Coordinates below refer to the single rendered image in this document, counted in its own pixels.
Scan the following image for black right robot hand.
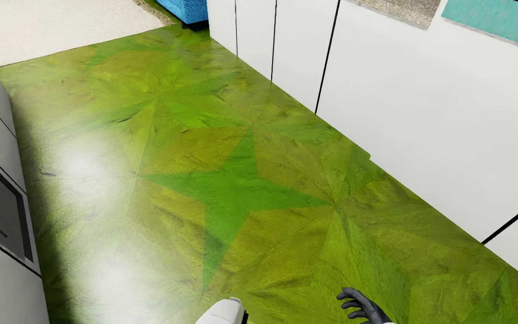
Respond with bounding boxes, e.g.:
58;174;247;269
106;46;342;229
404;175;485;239
336;287;393;324

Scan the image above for white kitchen counter cabinets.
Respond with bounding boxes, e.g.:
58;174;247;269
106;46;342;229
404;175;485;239
206;0;518;292

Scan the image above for grey speckled countertop mat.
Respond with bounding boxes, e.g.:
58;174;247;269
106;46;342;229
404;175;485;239
353;0;442;30

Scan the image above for teal countertop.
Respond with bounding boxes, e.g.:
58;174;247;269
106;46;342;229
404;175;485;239
441;0;518;53

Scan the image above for blue upholstered sofa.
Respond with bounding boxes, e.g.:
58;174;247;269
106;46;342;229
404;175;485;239
156;0;209;24

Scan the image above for cream floor rug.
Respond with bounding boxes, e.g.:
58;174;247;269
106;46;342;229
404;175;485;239
0;0;166;68

